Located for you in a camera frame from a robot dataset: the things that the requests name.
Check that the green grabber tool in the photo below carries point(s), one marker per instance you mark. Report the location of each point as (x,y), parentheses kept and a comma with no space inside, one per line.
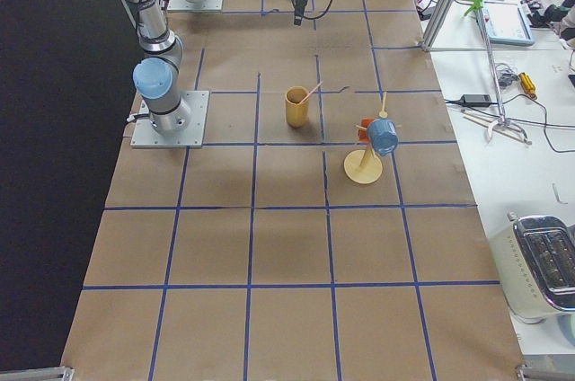
(501,122)

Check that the orange mug on tree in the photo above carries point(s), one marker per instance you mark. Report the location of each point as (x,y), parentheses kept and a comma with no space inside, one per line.
(363,136)

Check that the yellow handled screwdriver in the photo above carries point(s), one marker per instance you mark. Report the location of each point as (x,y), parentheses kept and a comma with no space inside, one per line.
(527,85)

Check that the blue framed tablet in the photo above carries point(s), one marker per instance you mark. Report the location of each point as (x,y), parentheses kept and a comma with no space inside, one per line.
(507,24)

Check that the yellow wooden cup tree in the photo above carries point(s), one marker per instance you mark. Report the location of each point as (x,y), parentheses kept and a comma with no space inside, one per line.
(365,166)

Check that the silver toaster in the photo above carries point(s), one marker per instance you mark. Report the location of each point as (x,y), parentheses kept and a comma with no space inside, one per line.
(534,257)

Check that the blue mug on tree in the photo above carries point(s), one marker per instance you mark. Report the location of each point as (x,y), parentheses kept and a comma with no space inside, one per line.
(383,136)

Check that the yellow bamboo holder cup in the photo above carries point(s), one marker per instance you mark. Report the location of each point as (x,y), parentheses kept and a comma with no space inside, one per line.
(296,111)

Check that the black power adapter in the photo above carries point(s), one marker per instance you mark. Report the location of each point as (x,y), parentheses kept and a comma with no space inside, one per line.
(476,100)

